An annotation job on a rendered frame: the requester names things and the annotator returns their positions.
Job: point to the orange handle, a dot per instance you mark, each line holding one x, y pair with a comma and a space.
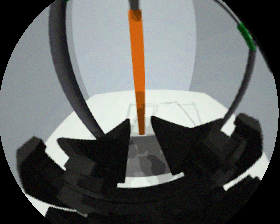
138, 62

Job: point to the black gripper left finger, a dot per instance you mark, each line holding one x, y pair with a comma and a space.
110, 150

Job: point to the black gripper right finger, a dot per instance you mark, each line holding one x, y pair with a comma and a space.
179, 142

